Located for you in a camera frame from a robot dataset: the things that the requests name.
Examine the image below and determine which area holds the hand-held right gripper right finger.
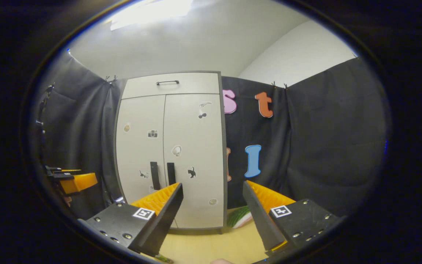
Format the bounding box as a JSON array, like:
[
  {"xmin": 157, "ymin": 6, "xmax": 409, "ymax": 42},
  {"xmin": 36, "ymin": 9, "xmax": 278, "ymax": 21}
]
[{"xmin": 242, "ymin": 180, "xmax": 342, "ymax": 254}]

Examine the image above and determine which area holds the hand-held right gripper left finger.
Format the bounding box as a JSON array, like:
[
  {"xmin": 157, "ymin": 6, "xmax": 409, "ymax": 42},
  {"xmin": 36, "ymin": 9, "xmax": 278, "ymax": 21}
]
[{"xmin": 76, "ymin": 182, "xmax": 184, "ymax": 257}]

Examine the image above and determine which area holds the white cabinet door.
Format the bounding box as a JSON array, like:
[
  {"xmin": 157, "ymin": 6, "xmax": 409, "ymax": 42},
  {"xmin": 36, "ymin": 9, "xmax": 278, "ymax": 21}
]
[
  {"xmin": 163, "ymin": 93, "xmax": 225, "ymax": 229},
  {"xmin": 116, "ymin": 95, "xmax": 178, "ymax": 228}
]

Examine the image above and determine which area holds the white and grey cabinet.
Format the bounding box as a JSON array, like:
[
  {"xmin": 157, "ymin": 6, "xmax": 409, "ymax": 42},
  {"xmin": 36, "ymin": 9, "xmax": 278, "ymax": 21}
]
[{"xmin": 114, "ymin": 71, "xmax": 229, "ymax": 235}]

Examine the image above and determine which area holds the white cabinet drawer front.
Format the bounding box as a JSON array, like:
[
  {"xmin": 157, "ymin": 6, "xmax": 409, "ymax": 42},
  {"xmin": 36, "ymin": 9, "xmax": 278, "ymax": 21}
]
[{"xmin": 122, "ymin": 72, "xmax": 220, "ymax": 99}]

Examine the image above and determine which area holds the green striped watermelon slice toy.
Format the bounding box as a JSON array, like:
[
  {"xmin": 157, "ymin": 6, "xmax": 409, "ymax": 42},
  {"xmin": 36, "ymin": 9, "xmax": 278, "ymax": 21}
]
[{"xmin": 227, "ymin": 205, "xmax": 252, "ymax": 229}]

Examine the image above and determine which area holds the black door handle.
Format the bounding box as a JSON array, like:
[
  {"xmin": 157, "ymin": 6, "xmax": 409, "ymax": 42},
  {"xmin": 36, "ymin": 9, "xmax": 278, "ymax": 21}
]
[
  {"xmin": 150, "ymin": 161, "xmax": 161, "ymax": 191},
  {"xmin": 166, "ymin": 162, "xmax": 177, "ymax": 186}
]

